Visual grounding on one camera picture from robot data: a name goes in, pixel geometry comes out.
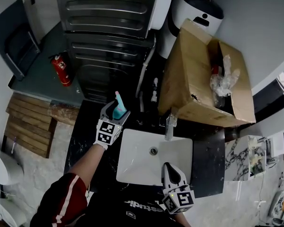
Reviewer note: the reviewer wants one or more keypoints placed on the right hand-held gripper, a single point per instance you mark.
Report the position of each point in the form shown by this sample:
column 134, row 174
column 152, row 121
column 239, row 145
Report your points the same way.
column 180, row 201

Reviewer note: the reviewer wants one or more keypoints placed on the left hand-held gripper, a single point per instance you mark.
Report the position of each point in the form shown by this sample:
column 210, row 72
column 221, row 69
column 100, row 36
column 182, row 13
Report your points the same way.
column 106, row 132

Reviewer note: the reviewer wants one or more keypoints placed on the blue spray bottle pink trigger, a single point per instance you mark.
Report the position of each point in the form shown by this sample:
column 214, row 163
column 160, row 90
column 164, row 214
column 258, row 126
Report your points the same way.
column 119, row 113

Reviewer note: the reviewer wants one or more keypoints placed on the person's right forearm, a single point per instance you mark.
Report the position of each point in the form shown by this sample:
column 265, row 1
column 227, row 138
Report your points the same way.
column 183, row 220

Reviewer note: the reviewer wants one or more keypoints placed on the person's left forearm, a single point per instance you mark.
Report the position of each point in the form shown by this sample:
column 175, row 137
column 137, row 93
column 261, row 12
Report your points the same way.
column 90, row 164

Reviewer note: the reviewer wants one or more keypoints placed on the white rectangular sink basin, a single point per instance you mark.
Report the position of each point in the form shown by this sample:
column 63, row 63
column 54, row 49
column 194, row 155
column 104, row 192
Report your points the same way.
column 137, row 159

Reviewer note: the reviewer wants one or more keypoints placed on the black marble vanity stand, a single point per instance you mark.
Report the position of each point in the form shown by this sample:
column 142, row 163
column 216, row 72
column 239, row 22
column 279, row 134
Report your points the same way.
column 208, row 155

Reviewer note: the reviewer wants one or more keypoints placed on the white pipe valve fitting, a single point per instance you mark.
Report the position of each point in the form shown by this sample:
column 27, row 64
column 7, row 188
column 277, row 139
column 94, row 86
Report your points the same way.
column 154, row 90

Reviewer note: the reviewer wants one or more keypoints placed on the chrome faucet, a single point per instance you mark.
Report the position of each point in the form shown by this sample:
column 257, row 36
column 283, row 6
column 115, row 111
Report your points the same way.
column 170, row 126

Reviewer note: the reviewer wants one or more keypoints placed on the white marble pattern cabinet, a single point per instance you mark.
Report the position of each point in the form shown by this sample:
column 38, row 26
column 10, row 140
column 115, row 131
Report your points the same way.
column 236, row 159

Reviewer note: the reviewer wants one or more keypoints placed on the red fire extinguisher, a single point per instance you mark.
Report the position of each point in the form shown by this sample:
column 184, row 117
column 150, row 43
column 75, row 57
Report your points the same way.
column 62, row 70

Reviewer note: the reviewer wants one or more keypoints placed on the person's black printed shirt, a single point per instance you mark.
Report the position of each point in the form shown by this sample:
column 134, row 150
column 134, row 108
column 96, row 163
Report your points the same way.
column 109, row 209

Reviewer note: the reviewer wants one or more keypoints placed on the brown cardboard box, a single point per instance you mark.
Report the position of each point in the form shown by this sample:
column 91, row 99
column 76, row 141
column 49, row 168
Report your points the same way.
column 187, row 79

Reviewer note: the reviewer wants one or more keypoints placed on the wooden slatted steps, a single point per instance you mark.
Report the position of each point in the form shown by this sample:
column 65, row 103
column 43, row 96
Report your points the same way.
column 30, row 126

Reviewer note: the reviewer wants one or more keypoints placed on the purple white brush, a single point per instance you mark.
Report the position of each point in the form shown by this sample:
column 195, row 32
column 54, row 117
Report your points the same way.
column 13, row 145

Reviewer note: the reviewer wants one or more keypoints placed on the crumpled clear plastic wrap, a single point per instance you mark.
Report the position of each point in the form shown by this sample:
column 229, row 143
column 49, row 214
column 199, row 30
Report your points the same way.
column 223, row 84

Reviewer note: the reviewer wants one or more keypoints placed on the white boxy appliance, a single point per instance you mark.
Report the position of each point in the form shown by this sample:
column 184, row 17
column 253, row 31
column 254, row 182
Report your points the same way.
column 162, row 6

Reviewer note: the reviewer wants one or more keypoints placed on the white rounded floor appliance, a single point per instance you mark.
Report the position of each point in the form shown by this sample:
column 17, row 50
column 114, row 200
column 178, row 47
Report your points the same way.
column 2, row 167

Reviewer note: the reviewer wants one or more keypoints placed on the dark folding chair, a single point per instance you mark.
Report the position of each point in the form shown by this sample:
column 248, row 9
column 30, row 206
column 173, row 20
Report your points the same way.
column 11, row 44

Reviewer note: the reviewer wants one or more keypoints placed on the round white black-topped appliance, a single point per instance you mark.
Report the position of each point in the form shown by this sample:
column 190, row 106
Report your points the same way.
column 191, row 11

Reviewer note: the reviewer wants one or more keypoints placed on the white door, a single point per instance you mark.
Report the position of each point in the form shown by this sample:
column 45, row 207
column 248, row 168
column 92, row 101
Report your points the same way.
column 42, row 6

